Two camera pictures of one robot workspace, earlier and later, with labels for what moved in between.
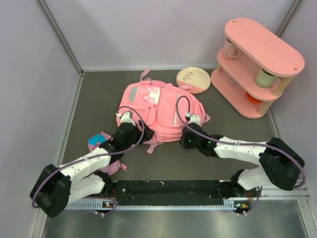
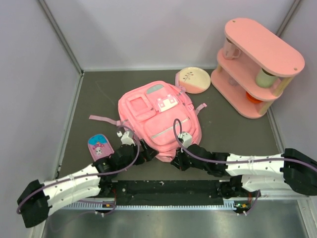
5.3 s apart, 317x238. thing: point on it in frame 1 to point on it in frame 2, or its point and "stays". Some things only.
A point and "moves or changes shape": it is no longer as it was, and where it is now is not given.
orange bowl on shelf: [252, 99] stays
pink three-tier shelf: [257, 65] stays
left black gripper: [148, 134] to [147, 154]
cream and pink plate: [195, 77] stays
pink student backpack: [164, 107] moves or changes shape
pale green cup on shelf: [265, 79] stays
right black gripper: [184, 143] to [178, 160]
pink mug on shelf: [231, 50] stays
